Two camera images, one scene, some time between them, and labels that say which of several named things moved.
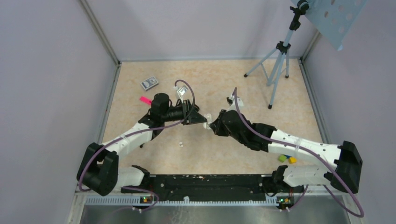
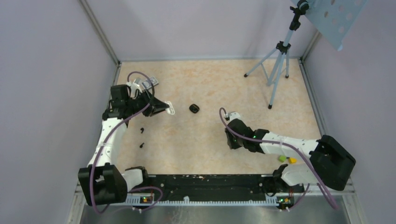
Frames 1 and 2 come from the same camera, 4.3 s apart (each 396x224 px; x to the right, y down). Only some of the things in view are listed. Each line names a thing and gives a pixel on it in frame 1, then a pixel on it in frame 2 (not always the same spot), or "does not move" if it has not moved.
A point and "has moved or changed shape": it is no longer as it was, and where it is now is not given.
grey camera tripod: (274, 63) does not move
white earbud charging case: (206, 124) has moved or changed shape
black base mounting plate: (177, 188) does not move
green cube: (282, 158) does not move
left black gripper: (190, 115) → (159, 106)
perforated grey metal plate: (335, 18) does not move
